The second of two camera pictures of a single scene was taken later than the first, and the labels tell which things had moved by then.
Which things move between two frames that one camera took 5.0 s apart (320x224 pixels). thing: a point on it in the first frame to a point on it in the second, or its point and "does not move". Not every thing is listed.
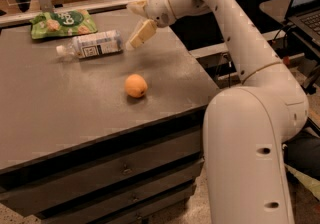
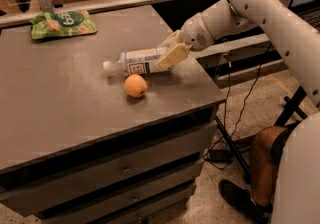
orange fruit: x=136 y=85 does not move
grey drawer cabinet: x=146 y=174 does not move
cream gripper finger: x=138 y=6 to x=170 y=42
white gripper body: x=157 y=9 to x=195 y=35
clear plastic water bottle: x=92 y=45 to x=137 y=62
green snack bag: x=62 y=24 does not move
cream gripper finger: x=147 y=29 to x=175 y=55
